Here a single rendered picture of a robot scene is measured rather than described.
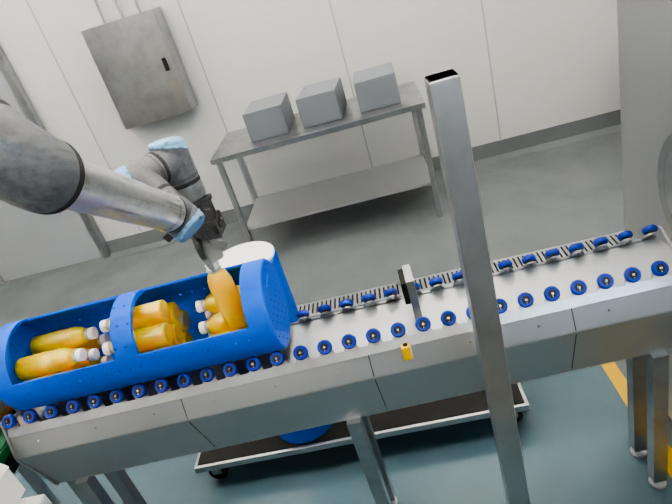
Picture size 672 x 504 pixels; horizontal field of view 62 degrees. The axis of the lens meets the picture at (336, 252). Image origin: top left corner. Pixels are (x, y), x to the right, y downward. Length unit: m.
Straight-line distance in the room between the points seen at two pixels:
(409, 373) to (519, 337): 0.34
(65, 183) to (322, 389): 1.09
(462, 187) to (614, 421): 1.67
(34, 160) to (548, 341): 1.40
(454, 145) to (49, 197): 0.73
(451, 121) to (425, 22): 3.73
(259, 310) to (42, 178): 0.86
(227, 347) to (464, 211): 0.81
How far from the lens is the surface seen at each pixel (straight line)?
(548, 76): 5.16
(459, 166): 1.16
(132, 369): 1.77
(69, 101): 5.43
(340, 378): 1.72
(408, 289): 1.65
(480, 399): 2.55
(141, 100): 4.95
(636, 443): 2.48
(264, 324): 1.59
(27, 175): 0.86
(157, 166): 1.42
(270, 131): 4.22
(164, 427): 1.91
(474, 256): 1.26
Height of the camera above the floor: 1.96
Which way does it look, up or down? 27 degrees down
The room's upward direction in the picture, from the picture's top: 18 degrees counter-clockwise
